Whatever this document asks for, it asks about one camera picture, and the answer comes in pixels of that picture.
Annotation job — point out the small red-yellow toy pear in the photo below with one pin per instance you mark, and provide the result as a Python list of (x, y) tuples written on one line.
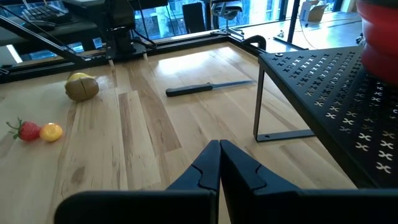
[(51, 132)]

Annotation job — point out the black perforated metal shelf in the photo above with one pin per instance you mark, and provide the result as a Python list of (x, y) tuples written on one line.
[(326, 84)]

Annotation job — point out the office chair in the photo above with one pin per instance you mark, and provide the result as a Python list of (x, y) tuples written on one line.
[(227, 12)]

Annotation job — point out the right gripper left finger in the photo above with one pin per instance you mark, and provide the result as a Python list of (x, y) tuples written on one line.
[(140, 208)]

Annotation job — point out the black keyboard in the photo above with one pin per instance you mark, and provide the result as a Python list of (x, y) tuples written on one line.
[(43, 13)]

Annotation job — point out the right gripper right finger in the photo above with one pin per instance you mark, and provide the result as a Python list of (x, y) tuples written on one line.
[(295, 208)]

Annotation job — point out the red toy strawberry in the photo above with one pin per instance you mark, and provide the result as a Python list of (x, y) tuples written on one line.
[(28, 131)]

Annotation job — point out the black standing desk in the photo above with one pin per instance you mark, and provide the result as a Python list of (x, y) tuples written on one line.
[(293, 18)]

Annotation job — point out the brown toy kiwi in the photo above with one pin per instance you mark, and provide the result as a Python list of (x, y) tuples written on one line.
[(81, 90)]

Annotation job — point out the red collapsible colander grey rim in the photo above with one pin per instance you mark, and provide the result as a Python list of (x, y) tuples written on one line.
[(379, 37)]

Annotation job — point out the black computer mouse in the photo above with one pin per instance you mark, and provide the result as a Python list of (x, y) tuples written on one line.
[(40, 25)]

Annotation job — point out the yellow toy lemon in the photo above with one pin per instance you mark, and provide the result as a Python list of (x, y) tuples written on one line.
[(77, 76)]

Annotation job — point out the cardboard box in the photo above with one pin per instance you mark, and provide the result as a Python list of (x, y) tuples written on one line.
[(312, 11)]

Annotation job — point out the large window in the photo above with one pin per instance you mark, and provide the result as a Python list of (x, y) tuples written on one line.
[(161, 18)]

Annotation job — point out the black kitchen knife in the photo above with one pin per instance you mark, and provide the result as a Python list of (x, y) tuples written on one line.
[(186, 90)]

